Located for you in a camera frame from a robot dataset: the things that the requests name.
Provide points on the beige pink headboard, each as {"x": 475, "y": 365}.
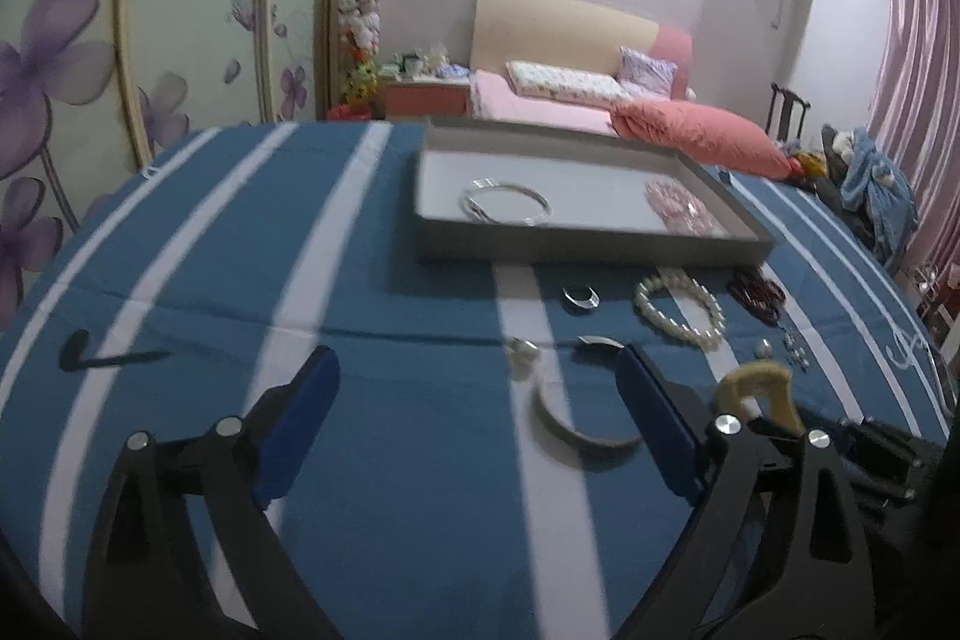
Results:
{"x": 555, "y": 25}

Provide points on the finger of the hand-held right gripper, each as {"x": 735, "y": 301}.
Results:
{"x": 885, "y": 460}

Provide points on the grey jewelry tray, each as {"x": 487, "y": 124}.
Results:
{"x": 585, "y": 175}

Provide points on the hanging plush toy stack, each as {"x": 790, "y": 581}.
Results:
{"x": 364, "y": 25}

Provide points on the dark wooden chair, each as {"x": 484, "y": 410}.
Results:
{"x": 787, "y": 108}

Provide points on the clutter on nightstand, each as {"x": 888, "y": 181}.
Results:
{"x": 427, "y": 64}

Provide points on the pink curtain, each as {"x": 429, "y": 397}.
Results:
{"x": 919, "y": 85}

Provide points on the pink white nightstand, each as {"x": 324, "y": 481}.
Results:
{"x": 424, "y": 99}

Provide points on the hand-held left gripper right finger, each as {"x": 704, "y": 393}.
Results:
{"x": 652, "y": 415}

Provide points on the bed with pink sheet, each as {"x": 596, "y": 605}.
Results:
{"x": 525, "y": 104}

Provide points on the blue clothing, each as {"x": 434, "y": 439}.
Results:
{"x": 877, "y": 183}

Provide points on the blue white striped tablecloth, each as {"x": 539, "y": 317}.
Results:
{"x": 225, "y": 235}

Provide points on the red trash bin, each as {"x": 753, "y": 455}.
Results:
{"x": 349, "y": 112}

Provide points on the small purple pillow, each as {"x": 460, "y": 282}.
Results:
{"x": 649, "y": 70}

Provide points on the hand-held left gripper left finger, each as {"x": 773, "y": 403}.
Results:
{"x": 300, "y": 407}

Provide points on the long floral pillow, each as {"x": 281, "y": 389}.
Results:
{"x": 562, "y": 81}

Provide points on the floral sliding door wardrobe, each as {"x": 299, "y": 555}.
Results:
{"x": 187, "y": 10}

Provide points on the silver bangles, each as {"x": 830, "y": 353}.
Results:
{"x": 471, "y": 203}

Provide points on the folded salmon quilt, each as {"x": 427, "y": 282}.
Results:
{"x": 697, "y": 134}

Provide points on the silver cuff bangle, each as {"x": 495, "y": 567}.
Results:
{"x": 555, "y": 430}

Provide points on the white plush toy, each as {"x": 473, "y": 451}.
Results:
{"x": 841, "y": 141}

